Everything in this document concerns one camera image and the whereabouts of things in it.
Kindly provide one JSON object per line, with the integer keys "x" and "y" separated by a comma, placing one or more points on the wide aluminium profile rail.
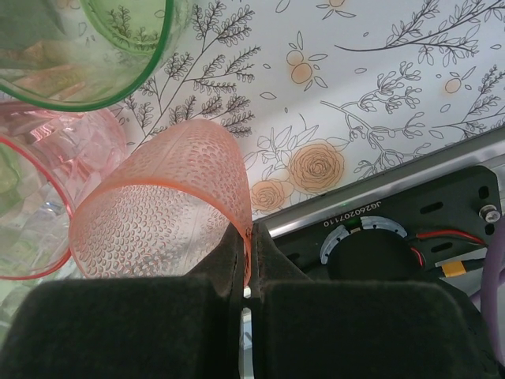
{"x": 394, "y": 179}

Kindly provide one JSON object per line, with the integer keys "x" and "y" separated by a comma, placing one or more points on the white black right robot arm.
{"x": 367, "y": 256}

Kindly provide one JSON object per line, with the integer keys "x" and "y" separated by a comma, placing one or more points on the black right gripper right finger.
{"x": 355, "y": 331}

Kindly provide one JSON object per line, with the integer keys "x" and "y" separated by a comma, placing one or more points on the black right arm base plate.
{"x": 465, "y": 185}

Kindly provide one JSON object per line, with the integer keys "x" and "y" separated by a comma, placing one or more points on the salmon dimpled plastic glass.
{"x": 189, "y": 166}

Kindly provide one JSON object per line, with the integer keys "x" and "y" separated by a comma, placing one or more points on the floral table cover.
{"x": 355, "y": 59}

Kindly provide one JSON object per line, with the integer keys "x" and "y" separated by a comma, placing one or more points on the medium green plastic glass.
{"x": 79, "y": 79}

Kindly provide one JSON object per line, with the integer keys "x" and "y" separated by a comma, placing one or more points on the pink faceted plastic glass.
{"x": 90, "y": 134}

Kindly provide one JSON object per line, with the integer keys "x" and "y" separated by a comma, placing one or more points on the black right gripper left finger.
{"x": 118, "y": 327}

